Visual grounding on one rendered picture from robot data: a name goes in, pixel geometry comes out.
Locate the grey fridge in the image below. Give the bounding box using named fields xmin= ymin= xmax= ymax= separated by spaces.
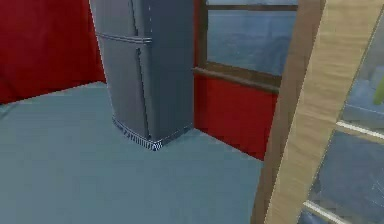
xmin=89 ymin=0 xmax=196 ymax=152

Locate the dark fridge handle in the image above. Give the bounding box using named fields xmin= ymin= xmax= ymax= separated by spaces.
xmin=129 ymin=0 xmax=140 ymax=37
xmin=135 ymin=47 xmax=151 ymax=138

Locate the brown framed window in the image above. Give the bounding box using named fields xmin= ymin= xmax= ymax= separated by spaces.
xmin=191 ymin=0 xmax=300 ymax=95

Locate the light wooden shelf unit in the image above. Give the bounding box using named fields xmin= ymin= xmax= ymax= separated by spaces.
xmin=250 ymin=0 xmax=384 ymax=224

